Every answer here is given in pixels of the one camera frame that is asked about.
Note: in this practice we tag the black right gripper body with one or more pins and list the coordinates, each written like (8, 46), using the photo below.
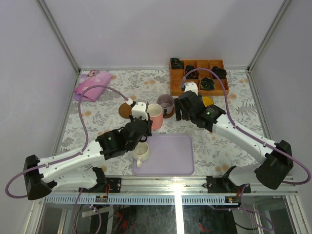
(185, 115)

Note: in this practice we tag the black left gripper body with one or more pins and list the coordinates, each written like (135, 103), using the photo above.
(142, 124)

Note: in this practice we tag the yellow mug black rim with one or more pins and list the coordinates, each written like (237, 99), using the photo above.
(207, 101)

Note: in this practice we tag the dark grooved wooden coaster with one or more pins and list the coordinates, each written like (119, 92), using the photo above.
(169, 115)

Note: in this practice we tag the purple glass mug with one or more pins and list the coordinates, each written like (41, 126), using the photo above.
(166, 101)

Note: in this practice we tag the cream white mug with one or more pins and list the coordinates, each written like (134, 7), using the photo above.
(141, 153)

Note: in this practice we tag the cream mug pink handle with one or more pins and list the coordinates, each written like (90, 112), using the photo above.
(155, 112)

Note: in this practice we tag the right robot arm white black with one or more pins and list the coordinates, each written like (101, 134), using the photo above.
(271, 166)

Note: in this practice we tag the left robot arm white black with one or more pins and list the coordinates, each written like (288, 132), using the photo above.
(75, 169)

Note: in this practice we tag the rolled dark sock front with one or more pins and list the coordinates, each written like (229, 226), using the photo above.
(207, 84)

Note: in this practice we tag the orange wooden compartment box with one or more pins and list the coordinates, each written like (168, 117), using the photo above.
(205, 66)

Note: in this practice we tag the rolled dark sock far left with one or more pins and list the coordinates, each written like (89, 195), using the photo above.
(176, 64)

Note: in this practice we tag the rolled dark sock right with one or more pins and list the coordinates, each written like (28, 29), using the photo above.
(220, 72)

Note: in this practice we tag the lavender serving tray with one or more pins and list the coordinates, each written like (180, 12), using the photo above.
(170, 155)

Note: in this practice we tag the pink folded cloth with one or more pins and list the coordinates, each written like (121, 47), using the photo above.
(94, 77)

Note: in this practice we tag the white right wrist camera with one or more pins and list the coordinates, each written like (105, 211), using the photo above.
(191, 86)

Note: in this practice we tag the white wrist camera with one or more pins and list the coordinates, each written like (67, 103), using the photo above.
(191, 86)
(139, 110)

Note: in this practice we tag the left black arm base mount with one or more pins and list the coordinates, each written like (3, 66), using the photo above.
(111, 185)

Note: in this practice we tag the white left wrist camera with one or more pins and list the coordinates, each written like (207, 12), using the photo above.
(139, 110)

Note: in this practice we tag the aluminium front rail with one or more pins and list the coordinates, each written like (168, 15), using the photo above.
(187, 185)

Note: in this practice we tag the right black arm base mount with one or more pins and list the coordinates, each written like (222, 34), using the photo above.
(222, 185)

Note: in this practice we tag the blue slotted cable duct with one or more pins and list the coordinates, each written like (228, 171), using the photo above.
(136, 199)

